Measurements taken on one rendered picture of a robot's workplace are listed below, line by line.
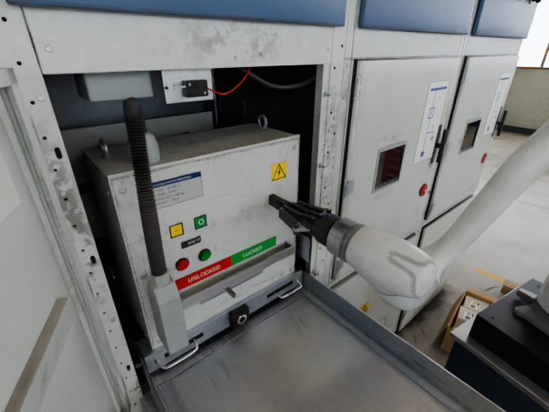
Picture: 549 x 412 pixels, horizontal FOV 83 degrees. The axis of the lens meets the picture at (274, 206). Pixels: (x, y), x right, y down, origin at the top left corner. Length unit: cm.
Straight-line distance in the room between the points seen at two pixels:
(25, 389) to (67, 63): 43
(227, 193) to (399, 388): 65
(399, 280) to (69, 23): 65
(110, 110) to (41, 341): 98
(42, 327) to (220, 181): 42
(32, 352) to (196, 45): 53
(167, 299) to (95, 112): 88
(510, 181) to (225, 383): 78
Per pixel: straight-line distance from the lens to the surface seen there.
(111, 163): 73
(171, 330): 73
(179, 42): 62
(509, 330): 123
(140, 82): 65
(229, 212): 79
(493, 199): 74
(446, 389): 97
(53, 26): 57
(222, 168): 74
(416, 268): 60
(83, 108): 137
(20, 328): 54
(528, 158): 73
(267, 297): 104
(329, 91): 86
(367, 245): 62
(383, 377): 95
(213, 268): 84
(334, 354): 96
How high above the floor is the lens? 160
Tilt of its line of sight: 27 degrees down
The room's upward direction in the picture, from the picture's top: straight up
